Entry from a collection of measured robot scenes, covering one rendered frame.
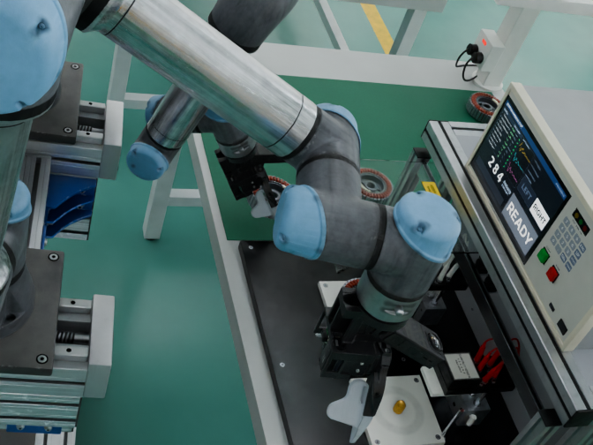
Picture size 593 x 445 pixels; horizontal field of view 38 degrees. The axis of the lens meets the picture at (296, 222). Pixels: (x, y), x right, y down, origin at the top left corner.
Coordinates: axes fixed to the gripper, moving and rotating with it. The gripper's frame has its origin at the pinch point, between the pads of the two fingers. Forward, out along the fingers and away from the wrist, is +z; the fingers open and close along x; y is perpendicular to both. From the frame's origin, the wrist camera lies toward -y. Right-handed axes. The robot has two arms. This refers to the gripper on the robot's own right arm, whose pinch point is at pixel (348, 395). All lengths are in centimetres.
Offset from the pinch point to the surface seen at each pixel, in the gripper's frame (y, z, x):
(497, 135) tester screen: -34, -8, -53
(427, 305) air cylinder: -35, 33, -45
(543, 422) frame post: -36.7, 10.2, -4.2
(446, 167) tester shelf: -31, 5, -57
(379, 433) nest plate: -21.1, 36.9, -17.1
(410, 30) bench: -72, 56, -191
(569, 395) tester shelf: -38.1, 3.6, -5.1
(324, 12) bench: -61, 95, -259
